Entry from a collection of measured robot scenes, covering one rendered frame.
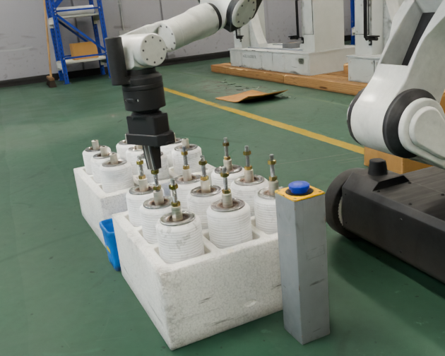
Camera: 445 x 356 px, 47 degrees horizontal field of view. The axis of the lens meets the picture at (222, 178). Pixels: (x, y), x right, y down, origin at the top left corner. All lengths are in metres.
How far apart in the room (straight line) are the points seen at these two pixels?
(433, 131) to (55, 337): 0.92
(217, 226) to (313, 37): 3.45
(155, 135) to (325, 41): 3.48
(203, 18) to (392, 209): 0.62
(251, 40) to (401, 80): 4.59
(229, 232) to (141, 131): 0.29
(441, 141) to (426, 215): 0.18
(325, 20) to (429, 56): 3.36
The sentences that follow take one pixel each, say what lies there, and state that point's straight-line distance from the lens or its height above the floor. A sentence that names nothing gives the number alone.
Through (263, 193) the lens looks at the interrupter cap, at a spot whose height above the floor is 0.25.
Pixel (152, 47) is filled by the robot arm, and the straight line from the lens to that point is 1.06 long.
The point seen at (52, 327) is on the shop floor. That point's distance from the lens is 1.29.
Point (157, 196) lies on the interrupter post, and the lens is 1.17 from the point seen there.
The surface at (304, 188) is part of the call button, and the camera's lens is 0.97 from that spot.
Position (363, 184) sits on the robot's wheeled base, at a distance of 1.37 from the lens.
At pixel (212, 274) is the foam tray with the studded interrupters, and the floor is 0.14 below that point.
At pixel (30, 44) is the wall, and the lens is 7.30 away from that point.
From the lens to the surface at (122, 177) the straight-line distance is 1.55.
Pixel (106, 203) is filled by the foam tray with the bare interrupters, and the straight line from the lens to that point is 1.53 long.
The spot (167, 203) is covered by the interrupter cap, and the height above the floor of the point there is 0.25.
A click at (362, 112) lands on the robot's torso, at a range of 1.13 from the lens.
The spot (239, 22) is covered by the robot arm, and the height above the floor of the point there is 0.63.
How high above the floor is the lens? 0.65
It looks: 18 degrees down
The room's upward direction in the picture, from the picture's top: 6 degrees counter-clockwise
